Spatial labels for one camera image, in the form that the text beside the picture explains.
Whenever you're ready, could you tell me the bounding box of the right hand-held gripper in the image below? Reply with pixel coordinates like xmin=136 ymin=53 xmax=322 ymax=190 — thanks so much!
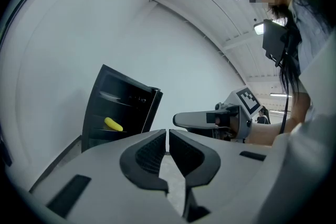
xmin=172 ymin=85 xmax=264 ymax=143

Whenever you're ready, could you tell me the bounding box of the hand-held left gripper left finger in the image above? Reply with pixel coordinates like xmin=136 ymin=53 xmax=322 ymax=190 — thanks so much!
xmin=28 ymin=128 xmax=182 ymax=224

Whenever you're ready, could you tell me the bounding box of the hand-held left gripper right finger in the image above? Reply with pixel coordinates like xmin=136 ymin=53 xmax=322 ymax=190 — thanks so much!
xmin=169 ymin=128 xmax=289 ymax=224

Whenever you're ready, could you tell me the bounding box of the black cabinet fridge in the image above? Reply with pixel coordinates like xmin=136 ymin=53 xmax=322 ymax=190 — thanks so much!
xmin=81 ymin=63 xmax=164 ymax=154

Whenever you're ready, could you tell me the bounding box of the person's right forearm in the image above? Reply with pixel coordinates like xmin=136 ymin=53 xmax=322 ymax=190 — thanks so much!
xmin=246 ymin=91 xmax=312 ymax=146

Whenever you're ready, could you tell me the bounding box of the person's right hand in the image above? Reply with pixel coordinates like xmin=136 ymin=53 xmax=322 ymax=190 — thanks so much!
xmin=227 ymin=113 xmax=239 ymax=138

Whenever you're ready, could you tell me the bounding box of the black chest-mounted box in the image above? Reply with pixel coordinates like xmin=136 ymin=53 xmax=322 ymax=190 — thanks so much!
xmin=262 ymin=18 xmax=289 ymax=68

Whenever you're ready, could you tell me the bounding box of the ceiling light panel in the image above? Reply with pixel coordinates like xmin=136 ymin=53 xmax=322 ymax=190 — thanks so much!
xmin=253 ymin=20 xmax=266 ymax=36

